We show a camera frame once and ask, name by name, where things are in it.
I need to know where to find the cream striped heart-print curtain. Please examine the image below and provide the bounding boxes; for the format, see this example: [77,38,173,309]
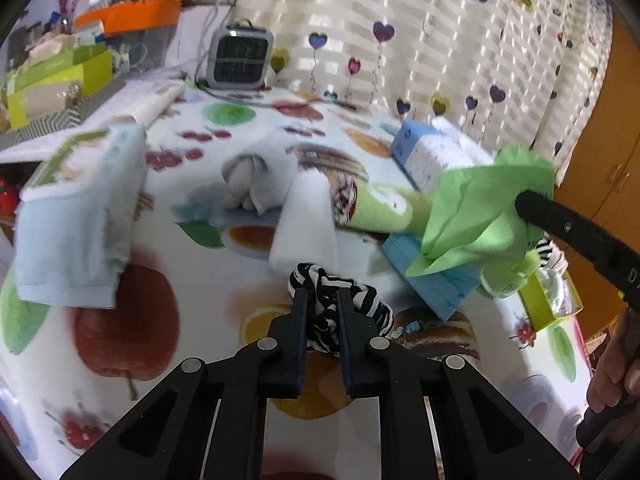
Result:
[235,0,613,161]

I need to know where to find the shallow yellow-green box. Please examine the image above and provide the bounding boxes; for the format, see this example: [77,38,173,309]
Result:
[520,255,586,333]

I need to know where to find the lime green cardboard box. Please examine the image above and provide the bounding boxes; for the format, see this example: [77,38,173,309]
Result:
[5,42,113,131]

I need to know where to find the small grey space heater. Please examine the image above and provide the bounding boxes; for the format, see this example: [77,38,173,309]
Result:
[207,20,276,92]

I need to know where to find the clear storage box orange lid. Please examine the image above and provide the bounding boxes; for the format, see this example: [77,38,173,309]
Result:
[75,0,183,68]

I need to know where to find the black white striped sock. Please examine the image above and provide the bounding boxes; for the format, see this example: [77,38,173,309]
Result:
[289,261,396,356]
[525,237,566,271]

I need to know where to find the green sock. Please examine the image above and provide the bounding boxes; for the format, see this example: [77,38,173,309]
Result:
[327,177,436,235]

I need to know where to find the grey white sock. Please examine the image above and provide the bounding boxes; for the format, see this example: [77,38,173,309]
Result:
[221,152,296,216]

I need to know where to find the white bottle green lid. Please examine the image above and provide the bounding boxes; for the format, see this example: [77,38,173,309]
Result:
[477,250,543,301]

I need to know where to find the light blue washcloth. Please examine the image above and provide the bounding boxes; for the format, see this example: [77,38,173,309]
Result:
[11,124,148,310]

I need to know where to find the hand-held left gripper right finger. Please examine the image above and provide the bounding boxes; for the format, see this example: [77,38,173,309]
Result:
[335,290,583,480]

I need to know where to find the blue face mask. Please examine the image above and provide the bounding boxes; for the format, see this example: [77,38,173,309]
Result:
[381,232,481,321]

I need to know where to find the blue white tissue pack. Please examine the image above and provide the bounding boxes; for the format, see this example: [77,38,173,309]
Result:
[390,119,501,193]

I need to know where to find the red object under shelf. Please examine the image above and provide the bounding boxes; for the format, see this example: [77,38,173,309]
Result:
[0,180,21,218]

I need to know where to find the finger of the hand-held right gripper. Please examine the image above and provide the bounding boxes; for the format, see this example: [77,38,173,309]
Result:
[514,189,640,306]

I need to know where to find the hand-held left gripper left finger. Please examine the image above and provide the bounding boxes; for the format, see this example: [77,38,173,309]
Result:
[60,287,311,480]

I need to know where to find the wooden wardrobe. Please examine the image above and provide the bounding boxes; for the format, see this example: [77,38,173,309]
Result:
[555,15,640,341]

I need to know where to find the light green cloth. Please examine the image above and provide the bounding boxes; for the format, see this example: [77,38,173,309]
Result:
[404,145,556,278]

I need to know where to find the rolled white sheet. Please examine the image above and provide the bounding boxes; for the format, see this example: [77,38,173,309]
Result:
[107,80,187,128]

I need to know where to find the grey chevron pattern tray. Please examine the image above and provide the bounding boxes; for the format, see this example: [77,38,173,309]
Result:
[0,77,131,148]

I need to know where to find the white folded towel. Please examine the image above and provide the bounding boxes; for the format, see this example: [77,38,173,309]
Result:
[269,169,337,276]

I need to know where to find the black heater cable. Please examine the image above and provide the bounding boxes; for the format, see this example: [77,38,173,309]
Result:
[194,77,360,111]

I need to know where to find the person's right hand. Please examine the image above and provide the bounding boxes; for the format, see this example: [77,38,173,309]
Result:
[587,307,640,413]

